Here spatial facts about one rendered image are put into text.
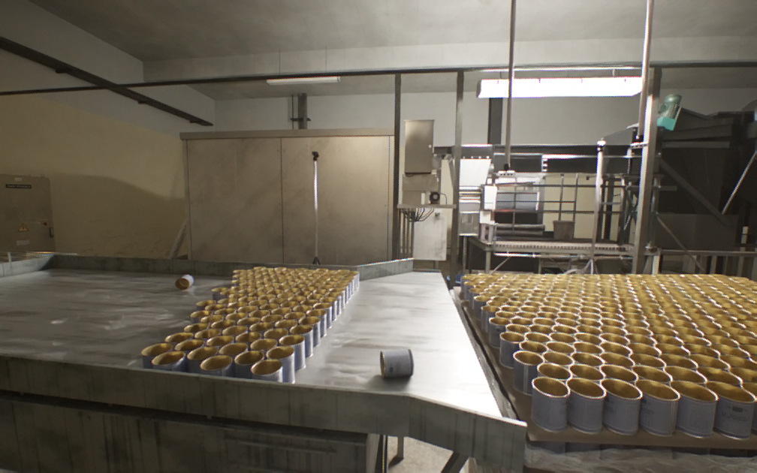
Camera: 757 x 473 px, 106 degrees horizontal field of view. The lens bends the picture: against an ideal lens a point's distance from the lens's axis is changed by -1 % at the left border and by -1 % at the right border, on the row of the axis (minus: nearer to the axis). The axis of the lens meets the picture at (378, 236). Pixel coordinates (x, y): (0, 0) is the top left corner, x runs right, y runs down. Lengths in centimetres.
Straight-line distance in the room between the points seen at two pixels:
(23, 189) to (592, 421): 699
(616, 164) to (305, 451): 411
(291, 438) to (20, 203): 641
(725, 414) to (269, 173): 357
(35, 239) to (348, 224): 517
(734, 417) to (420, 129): 274
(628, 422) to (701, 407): 14
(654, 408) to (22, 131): 769
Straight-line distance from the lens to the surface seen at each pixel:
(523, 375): 85
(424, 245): 359
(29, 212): 695
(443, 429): 68
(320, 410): 72
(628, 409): 81
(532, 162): 392
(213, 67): 829
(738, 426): 95
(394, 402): 67
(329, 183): 340
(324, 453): 79
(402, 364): 83
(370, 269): 184
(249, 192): 376
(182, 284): 196
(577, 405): 78
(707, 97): 1216
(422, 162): 304
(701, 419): 90
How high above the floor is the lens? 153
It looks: 6 degrees down
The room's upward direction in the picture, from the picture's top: 1 degrees clockwise
